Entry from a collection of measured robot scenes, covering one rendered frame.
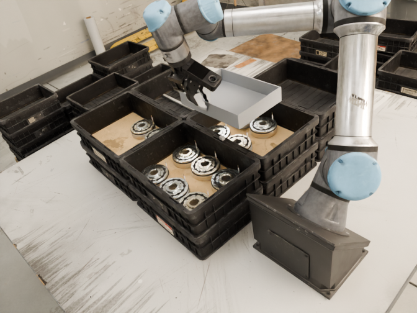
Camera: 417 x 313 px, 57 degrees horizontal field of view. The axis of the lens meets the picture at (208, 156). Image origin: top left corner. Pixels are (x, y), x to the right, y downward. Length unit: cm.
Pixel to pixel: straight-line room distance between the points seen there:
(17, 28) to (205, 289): 368
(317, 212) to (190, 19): 60
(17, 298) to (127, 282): 122
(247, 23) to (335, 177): 48
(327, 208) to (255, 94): 46
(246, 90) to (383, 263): 69
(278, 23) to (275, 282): 73
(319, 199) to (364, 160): 21
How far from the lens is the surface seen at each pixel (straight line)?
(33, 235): 159
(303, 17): 112
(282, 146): 125
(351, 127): 96
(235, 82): 138
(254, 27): 112
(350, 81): 96
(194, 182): 131
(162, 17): 101
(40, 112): 278
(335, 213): 110
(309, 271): 113
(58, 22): 459
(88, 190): 165
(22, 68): 452
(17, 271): 255
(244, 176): 116
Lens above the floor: 170
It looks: 38 degrees down
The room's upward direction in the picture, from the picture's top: 12 degrees counter-clockwise
